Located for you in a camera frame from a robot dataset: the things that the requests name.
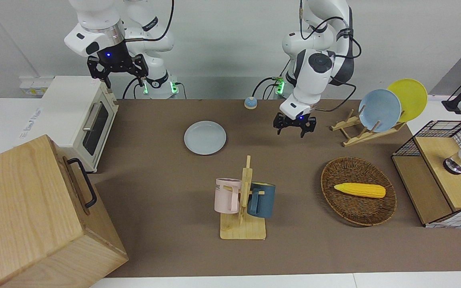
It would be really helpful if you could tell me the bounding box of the black cabinet handle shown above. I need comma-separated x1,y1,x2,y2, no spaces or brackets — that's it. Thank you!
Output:
67,158,97,209

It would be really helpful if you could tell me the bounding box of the wooden mug tree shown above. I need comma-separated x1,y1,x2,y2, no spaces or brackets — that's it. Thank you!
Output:
219,155,267,240

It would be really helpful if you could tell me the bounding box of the white toaster oven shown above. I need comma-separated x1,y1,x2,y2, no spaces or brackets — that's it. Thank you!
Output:
18,76,119,173

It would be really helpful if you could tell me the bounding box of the brown wicker basket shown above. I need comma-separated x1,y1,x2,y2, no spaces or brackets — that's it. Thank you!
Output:
321,157,397,227

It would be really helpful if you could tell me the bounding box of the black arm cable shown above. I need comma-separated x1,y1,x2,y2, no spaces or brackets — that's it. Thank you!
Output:
123,0,175,42
299,0,362,112

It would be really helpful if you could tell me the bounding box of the pink mug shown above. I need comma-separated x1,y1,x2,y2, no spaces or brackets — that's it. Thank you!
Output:
214,178,242,214

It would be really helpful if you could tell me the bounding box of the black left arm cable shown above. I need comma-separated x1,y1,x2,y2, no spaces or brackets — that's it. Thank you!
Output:
299,0,362,112

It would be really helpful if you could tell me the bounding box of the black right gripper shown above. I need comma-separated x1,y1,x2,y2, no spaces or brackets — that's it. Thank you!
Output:
87,39,149,90

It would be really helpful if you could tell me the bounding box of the wire and wood shelf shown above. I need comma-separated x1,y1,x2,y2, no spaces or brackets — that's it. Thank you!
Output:
391,120,461,228

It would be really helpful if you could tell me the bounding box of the gray round plate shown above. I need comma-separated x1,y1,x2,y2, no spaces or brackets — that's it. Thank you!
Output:
184,121,227,156

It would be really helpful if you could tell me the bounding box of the yellow corn cob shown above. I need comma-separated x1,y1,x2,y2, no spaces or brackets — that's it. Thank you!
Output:
334,182,386,199

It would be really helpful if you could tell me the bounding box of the wooden plate rack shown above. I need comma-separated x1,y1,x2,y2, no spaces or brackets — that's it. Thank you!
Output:
331,109,407,148

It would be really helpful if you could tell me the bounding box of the wooden drawer cabinet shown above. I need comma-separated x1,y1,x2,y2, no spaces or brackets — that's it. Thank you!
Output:
0,134,129,288

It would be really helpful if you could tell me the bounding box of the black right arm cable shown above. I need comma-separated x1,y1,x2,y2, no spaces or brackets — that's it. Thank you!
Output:
123,0,175,42

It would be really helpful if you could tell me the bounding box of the dark blue mug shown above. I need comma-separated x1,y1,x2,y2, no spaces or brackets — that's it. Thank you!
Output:
248,182,276,219

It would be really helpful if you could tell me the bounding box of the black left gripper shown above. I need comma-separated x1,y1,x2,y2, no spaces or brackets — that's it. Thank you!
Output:
273,113,317,138

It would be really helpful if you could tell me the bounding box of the light blue plate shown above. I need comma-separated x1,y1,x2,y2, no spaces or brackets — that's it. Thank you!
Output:
359,89,402,133

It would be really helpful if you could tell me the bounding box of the black base cable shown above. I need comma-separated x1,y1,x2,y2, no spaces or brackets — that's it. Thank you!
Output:
122,78,143,100
252,77,280,100

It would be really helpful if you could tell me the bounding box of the yellow plate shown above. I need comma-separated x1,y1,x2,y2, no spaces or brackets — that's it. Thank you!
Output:
387,79,428,122

